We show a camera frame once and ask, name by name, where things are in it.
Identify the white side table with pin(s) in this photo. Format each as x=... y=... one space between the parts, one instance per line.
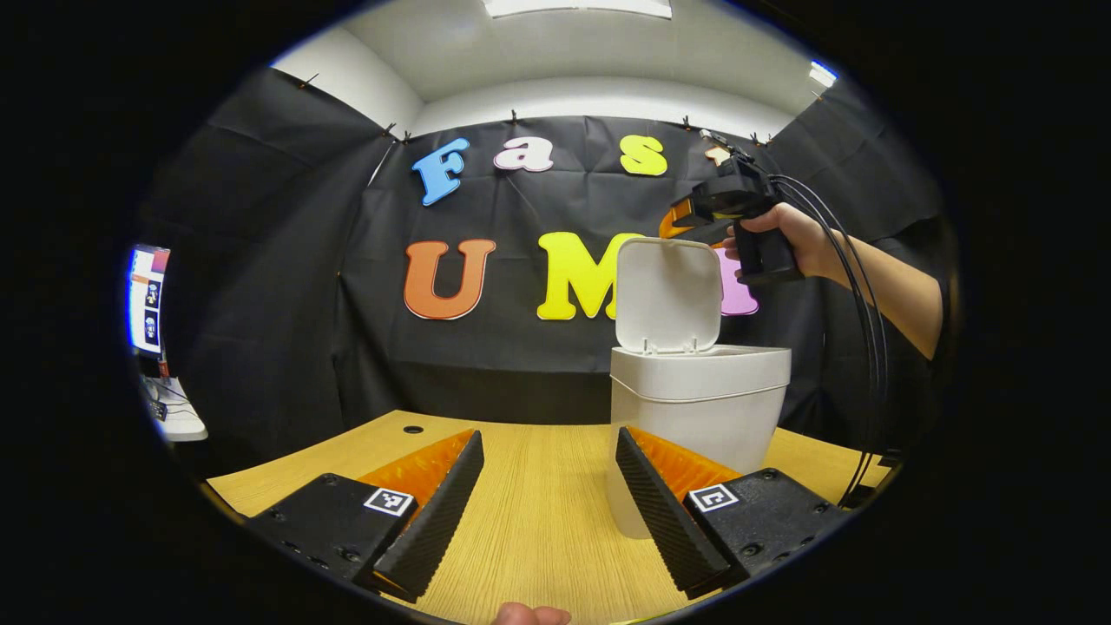
x=184 y=427

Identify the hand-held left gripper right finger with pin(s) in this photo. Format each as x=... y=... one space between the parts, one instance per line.
x=655 y=512

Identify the wooden desktop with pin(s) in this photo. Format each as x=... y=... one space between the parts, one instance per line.
x=538 y=521

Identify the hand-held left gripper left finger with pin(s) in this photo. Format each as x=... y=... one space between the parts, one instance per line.
x=443 y=512

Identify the long ceiling light panel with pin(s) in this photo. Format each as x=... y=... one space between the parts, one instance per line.
x=577 y=7

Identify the white desktop garbage bin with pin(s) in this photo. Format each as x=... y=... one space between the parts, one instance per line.
x=694 y=391

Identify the small ceiling light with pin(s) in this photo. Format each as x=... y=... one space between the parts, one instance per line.
x=823 y=73

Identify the row of black cloth clips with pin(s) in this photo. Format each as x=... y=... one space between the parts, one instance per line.
x=513 y=115

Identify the black backdrop cloth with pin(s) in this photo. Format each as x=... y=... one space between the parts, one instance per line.
x=477 y=365

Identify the computer monitor screen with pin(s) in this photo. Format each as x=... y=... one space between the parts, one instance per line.
x=149 y=299

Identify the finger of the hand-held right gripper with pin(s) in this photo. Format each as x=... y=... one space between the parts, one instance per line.
x=681 y=213

